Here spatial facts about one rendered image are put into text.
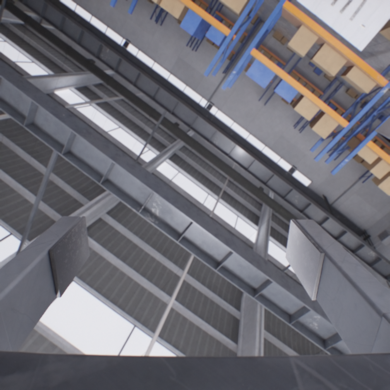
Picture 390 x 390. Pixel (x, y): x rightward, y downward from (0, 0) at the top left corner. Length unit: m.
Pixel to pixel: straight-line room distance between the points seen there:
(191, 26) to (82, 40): 6.56
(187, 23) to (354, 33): 4.02
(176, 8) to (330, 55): 3.41
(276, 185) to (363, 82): 5.47
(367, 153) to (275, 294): 3.59
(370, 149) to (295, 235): 6.71
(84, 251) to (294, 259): 0.12
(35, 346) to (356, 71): 9.85
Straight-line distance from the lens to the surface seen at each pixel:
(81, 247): 0.17
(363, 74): 6.65
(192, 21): 6.75
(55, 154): 5.95
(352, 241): 12.30
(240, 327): 12.82
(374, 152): 6.86
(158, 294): 11.24
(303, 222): 0.17
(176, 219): 5.14
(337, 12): 3.59
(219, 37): 6.68
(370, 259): 12.92
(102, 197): 11.42
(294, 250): 0.16
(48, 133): 5.94
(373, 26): 3.65
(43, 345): 8.89
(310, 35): 6.54
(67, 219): 0.17
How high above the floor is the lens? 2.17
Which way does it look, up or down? 28 degrees up
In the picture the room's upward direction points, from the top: 142 degrees counter-clockwise
